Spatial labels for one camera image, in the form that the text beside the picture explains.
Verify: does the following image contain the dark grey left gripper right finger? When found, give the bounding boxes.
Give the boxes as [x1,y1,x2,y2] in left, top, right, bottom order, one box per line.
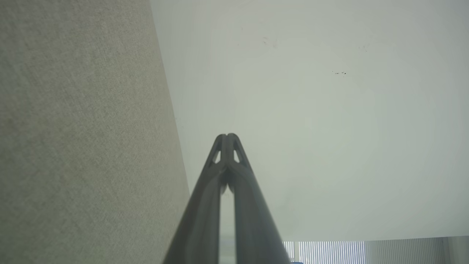
[228,133,292,264]

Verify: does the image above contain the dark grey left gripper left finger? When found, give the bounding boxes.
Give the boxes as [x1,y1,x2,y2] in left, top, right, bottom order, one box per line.
[163,133,228,264]

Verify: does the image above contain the white vertical window blinds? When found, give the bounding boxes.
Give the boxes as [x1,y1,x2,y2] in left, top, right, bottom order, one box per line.
[283,236,469,264]

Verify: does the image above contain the grey fabric sofa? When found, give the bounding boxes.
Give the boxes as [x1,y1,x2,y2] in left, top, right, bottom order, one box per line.
[0,0,190,264]

